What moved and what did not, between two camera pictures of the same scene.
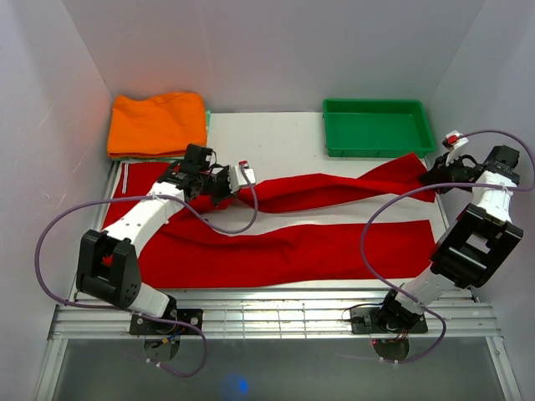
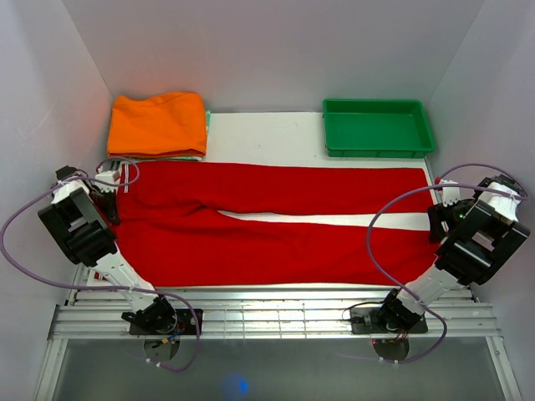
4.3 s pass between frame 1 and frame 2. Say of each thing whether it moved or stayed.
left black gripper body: moved
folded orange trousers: stayed
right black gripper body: moved
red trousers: moved
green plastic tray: stayed
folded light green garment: stayed
